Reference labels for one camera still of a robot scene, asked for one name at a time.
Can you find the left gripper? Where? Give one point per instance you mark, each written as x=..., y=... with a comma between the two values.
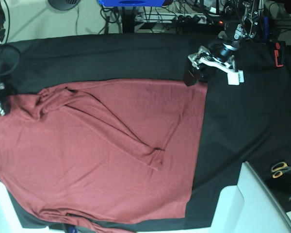
x=188, y=79

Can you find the red long-sleeve T-shirt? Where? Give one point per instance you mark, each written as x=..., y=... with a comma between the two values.
x=121, y=151

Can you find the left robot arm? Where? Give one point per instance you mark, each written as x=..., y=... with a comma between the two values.
x=240, y=19

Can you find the black table cloth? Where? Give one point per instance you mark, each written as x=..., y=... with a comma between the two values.
x=250, y=122

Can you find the white power strip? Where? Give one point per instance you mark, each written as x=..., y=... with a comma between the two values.
x=169, y=18

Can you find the black and orange clamp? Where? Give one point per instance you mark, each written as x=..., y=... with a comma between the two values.
x=277, y=49

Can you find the blue clamp at right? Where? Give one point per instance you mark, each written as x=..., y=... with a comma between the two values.
x=264, y=24

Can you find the blue clamp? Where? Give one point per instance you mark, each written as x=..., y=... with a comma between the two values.
x=70, y=229
x=264, y=24

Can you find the blue plastic box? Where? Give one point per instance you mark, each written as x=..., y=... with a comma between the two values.
x=131, y=3

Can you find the blue clamp at bottom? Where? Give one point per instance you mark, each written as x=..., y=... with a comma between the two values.
x=70, y=229

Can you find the black stand post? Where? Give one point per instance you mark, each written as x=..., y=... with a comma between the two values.
x=128, y=15

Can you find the yellow-handled scissors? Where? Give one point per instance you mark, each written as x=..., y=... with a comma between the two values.
x=280, y=169

